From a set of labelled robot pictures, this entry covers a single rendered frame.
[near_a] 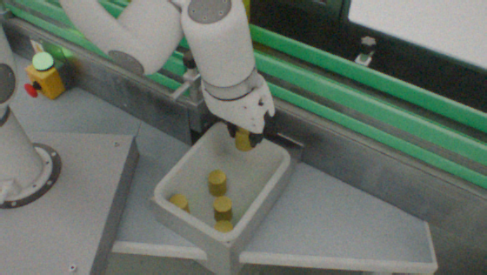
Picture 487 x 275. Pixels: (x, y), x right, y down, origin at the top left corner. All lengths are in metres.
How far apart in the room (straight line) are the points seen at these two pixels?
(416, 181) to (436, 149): 0.07
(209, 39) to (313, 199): 0.47
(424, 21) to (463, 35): 0.07
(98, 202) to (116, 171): 0.07
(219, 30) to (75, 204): 0.46
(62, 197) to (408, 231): 0.65
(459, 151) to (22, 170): 0.75
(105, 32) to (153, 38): 0.05
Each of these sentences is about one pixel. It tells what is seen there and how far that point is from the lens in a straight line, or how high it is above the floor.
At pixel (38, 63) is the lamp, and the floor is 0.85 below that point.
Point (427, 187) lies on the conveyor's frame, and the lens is 0.80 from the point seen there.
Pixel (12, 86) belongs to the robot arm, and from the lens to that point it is 0.66.
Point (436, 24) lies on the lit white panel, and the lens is 0.81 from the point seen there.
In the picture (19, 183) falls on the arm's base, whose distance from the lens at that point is 0.84.
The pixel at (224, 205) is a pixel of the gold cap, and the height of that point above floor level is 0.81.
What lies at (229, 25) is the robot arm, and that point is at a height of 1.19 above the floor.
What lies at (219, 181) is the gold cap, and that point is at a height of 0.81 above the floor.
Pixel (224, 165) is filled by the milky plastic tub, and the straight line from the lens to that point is 0.85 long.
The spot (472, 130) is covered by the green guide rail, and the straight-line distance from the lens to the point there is 0.81.
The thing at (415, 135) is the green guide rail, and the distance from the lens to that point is 0.74.
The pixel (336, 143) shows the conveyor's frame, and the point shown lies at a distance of 0.80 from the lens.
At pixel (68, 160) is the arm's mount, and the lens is 0.87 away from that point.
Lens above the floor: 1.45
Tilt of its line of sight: 49 degrees down
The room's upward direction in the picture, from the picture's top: straight up
